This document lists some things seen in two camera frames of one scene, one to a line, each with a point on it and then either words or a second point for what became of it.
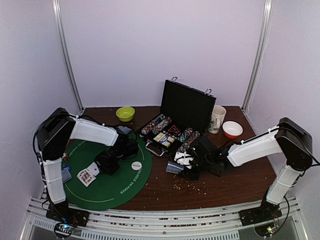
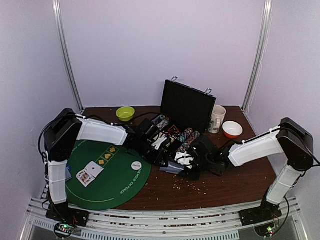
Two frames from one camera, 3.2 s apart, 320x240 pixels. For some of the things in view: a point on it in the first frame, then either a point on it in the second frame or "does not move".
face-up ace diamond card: (93, 169) does not move
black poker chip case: (186, 112) does not move
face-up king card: (86, 177) does not move
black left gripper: (109, 171) -> (157, 158)
